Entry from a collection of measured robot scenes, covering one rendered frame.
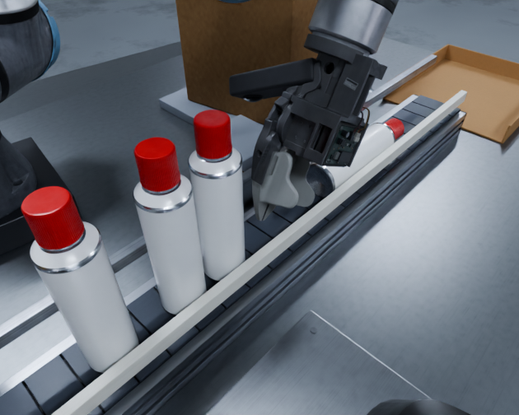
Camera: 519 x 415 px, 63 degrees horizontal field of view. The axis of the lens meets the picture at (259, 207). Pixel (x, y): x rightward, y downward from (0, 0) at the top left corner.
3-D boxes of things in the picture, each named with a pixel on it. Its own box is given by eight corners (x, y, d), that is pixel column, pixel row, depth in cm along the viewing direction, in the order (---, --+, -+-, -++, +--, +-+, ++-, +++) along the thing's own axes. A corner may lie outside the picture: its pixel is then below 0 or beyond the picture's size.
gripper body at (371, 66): (315, 171, 42) (367, 50, 38) (254, 139, 46) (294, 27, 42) (348, 173, 48) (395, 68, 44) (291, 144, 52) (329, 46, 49)
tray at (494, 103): (502, 144, 80) (511, 125, 77) (382, 99, 93) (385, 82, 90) (551, 90, 96) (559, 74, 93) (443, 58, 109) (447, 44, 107)
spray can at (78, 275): (105, 387, 40) (25, 238, 26) (77, 352, 43) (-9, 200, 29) (150, 350, 43) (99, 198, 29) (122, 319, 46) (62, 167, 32)
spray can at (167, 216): (180, 327, 45) (146, 174, 31) (151, 299, 47) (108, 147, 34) (217, 297, 48) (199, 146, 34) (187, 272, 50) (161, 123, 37)
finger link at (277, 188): (274, 241, 46) (306, 165, 43) (236, 216, 49) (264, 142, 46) (289, 238, 49) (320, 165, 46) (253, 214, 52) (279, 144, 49)
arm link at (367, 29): (308, -18, 41) (344, 9, 48) (292, 30, 43) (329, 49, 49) (375, -3, 37) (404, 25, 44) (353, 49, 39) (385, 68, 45)
